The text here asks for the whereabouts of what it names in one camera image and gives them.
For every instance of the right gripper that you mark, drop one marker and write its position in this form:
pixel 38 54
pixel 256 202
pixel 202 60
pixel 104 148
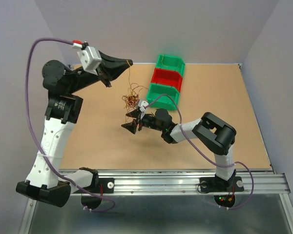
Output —
pixel 132 126

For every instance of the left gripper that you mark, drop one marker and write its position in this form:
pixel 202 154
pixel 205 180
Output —
pixel 117 66

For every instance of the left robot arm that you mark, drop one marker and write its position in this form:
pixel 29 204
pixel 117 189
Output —
pixel 61 115

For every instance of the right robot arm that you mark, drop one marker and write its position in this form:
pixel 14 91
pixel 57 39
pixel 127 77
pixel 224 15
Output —
pixel 213 132

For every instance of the near green plastic bin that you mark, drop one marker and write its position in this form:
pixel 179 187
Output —
pixel 164 102

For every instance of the green plastic bin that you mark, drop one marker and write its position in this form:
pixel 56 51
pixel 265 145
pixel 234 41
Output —
pixel 172 63
pixel 164 102

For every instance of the red plastic bin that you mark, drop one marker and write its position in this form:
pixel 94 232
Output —
pixel 168 78

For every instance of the far green plastic bin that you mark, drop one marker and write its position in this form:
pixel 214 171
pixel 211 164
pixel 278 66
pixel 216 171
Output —
pixel 172 63

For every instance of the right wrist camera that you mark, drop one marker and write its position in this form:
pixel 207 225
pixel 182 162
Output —
pixel 142 105

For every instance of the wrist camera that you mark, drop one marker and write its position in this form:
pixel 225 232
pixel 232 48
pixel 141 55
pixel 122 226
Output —
pixel 90 59
pixel 142 105

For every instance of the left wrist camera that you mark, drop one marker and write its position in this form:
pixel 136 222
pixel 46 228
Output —
pixel 90 59

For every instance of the aluminium mounting rail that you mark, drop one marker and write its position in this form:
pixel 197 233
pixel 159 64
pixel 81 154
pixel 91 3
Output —
pixel 126 183

